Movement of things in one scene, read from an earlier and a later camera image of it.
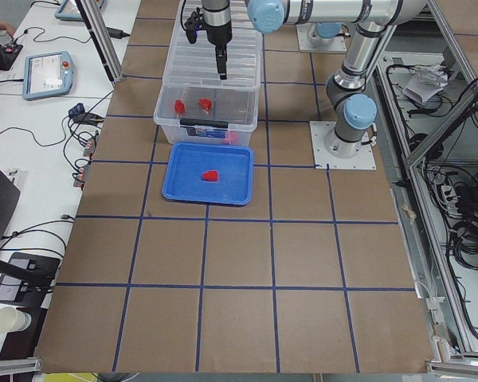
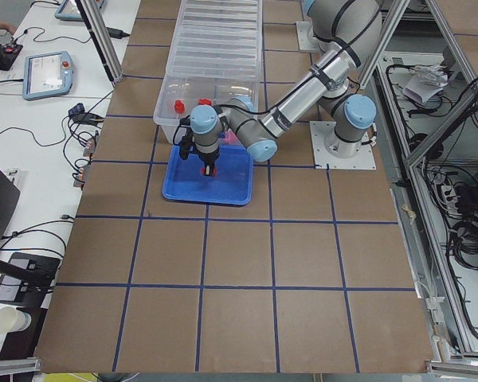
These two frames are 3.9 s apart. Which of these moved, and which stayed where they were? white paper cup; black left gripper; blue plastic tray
Moved: black left gripper
Stayed: blue plastic tray; white paper cup
